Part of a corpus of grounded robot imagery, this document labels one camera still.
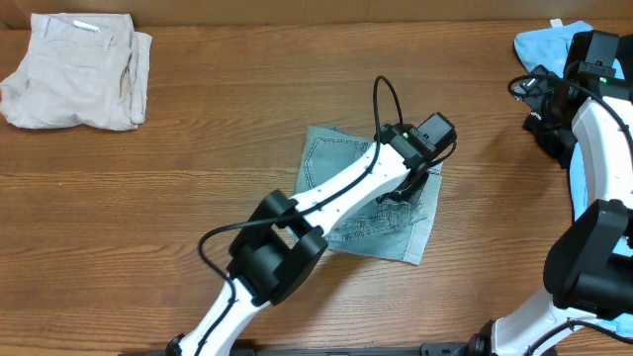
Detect black garment with print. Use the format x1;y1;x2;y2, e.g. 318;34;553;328
523;111;578;169

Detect folded beige trousers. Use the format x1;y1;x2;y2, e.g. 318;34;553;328
1;13;152;132

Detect light blue denim shorts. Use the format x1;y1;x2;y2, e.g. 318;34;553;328
296;127;442;265

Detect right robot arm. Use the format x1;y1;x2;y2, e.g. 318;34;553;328
457;61;632;355

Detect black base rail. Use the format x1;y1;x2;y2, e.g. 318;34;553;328
118;342;476;356

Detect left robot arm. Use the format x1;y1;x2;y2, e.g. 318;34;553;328
165;124;441;356

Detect light blue t-shirt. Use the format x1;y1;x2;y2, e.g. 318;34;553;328
512;18;633;338

